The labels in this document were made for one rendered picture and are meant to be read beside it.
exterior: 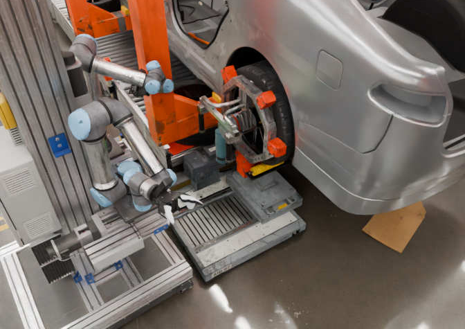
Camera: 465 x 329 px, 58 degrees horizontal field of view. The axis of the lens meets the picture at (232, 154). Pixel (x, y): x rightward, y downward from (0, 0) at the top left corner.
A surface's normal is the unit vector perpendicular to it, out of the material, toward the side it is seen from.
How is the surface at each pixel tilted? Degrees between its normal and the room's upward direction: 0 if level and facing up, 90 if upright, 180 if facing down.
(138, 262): 0
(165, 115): 90
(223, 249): 0
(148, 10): 90
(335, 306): 0
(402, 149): 89
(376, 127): 90
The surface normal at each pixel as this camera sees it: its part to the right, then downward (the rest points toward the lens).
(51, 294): 0.00, -0.76
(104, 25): 0.52, 0.56
